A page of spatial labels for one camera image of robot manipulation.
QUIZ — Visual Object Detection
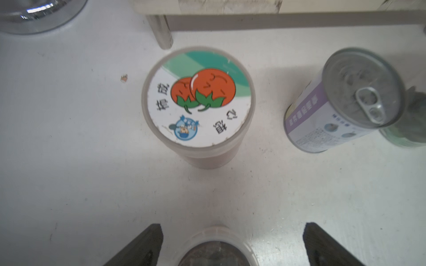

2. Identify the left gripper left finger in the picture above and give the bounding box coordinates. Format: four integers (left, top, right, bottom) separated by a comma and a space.
104, 224, 164, 266

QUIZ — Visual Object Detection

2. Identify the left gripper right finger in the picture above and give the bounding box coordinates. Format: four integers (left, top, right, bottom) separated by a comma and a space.
303, 222, 364, 266

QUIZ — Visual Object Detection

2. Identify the small yellow-label seed cup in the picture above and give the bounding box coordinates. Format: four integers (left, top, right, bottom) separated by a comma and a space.
173, 225, 259, 266

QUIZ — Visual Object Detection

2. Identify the tomato-lid seed jar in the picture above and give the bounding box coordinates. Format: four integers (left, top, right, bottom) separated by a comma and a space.
141, 47, 256, 169

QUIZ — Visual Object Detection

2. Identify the silver pull-tab tin can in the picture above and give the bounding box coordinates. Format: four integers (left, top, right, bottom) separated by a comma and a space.
284, 47, 406, 154

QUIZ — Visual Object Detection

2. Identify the white two-tier shelf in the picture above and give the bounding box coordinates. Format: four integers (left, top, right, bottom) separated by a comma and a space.
133, 1, 426, 50

